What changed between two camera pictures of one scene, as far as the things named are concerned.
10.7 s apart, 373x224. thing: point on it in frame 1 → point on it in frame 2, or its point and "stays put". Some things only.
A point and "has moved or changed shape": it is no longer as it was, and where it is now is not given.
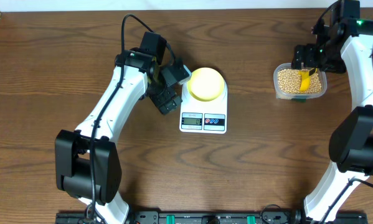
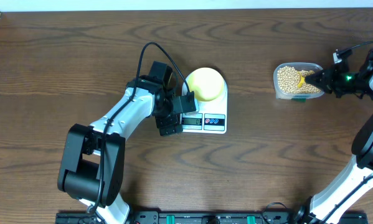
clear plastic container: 298,84 stays put
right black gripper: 308,50 → 327,77
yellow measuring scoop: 306,79 has moved or changed shape
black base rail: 210,217 stays put
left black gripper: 169,94 → 163,124
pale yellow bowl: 206,84 stays put
